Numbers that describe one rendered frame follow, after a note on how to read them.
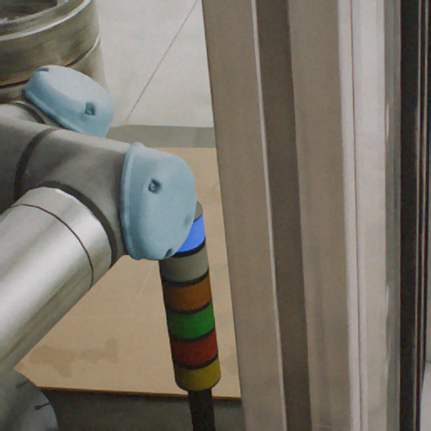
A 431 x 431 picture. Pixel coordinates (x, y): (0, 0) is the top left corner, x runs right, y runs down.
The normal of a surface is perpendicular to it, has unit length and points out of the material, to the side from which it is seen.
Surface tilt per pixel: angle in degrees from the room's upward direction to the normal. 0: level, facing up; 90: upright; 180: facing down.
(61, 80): 32
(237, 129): 90
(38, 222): 14
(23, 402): 0
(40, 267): 47
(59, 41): 90
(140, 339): 0
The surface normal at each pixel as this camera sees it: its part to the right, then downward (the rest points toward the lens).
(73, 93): 0.44, -0.79
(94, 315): -0.09, -0.83
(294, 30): -0.22, 0.55
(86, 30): 0.94, 0.12
